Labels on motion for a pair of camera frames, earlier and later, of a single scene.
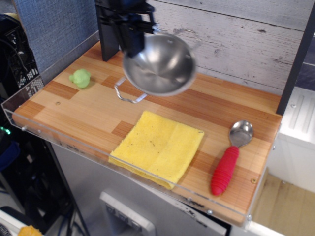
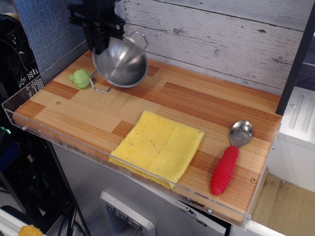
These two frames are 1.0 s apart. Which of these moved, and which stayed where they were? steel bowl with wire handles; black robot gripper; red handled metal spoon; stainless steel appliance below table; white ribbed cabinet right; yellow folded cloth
Moved: steel bowl with wire handles; black robot gripper
Stayed: white ribbed cabinet right; red handled metal spoon; stainless steel appliance below table; yellow folded cloth
